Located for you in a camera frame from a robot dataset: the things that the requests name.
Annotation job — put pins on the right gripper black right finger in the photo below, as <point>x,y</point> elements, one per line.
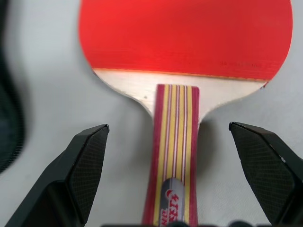
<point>272,170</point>

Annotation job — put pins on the red table tennis paddle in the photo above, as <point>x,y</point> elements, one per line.
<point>184,35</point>

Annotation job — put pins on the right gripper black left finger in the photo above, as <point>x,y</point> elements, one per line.
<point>59,179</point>

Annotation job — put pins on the black paddle case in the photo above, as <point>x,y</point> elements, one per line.
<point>10,94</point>

